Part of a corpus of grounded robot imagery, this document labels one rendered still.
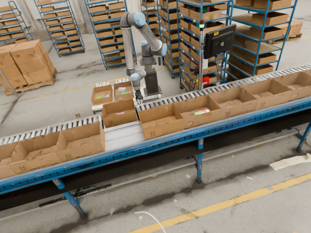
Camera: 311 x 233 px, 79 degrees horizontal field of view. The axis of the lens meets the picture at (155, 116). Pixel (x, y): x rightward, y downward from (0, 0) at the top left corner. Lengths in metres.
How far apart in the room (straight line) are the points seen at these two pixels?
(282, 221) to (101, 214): 1.96
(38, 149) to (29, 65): 4.00
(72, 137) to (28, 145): 0.41
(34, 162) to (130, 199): 1.18
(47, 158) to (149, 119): 1.01
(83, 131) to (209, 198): 1.61
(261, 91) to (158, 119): 1.27
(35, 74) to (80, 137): 4.16
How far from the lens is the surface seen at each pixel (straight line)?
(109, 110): 2.52
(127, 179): 2.35
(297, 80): 2.85
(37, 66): 6.00
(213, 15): 3.04
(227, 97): 2.30
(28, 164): 2.00
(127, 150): 1.78
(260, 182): 2.73
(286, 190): 2.78
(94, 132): 2.06
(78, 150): 1.83
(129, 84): 3.08
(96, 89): 3.14
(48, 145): 2.22
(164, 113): 2.04
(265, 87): 2.56
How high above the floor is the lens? 2.17
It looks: 38 degrees down
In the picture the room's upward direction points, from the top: 9 degrees counter-clockwise
